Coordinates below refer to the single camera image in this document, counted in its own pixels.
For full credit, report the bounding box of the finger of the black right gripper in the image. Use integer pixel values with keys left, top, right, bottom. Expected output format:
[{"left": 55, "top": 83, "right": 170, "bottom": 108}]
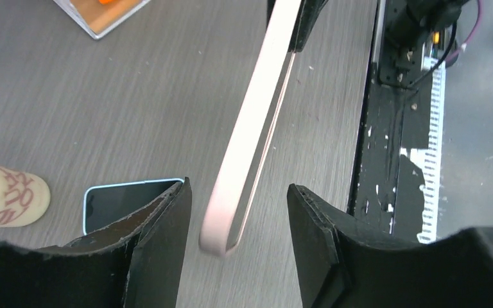
[{"left": 266, "top": 0, "right": 327, "bottom": 53}]

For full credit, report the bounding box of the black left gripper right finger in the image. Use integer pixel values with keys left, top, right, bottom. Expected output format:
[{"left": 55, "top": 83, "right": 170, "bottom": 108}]
[{"left": 287, "top": 184, "right": 493, "bottom": 307}]

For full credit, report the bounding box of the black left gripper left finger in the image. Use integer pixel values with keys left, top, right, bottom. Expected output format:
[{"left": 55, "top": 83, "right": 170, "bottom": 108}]
[{"left": 0, "top": 179, "right": 192, "bottom": 307}]

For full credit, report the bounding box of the pink phone case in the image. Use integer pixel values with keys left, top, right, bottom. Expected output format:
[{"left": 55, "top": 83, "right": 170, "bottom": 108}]
[{"left": 199, "top": 1, "right": 301, "bottom": 257}]

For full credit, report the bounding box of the phone in blue case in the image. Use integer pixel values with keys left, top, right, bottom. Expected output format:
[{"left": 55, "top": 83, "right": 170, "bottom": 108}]
[{"left": 83, "top": 178, "right": 184, "bottom": 235}]

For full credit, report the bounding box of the cream lotion pump bottle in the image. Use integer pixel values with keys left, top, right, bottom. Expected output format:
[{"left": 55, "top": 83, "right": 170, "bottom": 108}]
[{"left": 0, "top": 166, "right": 51, "bottom": 228}]

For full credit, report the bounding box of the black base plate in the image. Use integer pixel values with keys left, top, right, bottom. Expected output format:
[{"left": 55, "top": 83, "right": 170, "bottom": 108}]
[{"left": 347, "top": 1, "right": 460, "bottom": 243}]

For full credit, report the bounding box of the white wire shelf rack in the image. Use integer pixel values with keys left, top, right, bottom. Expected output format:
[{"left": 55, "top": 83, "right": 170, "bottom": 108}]
[{"left": 54, "top": 0, "right": 150, "bottom": 40}]

